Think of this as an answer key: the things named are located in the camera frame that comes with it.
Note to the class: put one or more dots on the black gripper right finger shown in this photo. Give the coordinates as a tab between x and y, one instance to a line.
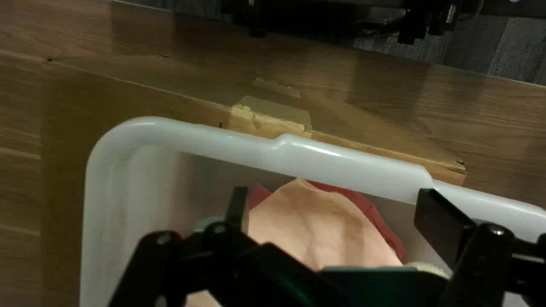
484	262

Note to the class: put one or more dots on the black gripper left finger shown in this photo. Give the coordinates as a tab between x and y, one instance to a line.
165	262

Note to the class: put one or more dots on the red cloth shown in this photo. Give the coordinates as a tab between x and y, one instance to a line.
382	219

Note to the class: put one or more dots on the brown cardboard box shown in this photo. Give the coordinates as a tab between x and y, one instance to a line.
69	172

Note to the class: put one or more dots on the white plastic bin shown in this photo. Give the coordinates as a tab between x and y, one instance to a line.
172	137

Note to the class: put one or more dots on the beige packing tape strip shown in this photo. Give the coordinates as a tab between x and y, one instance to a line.
271	117

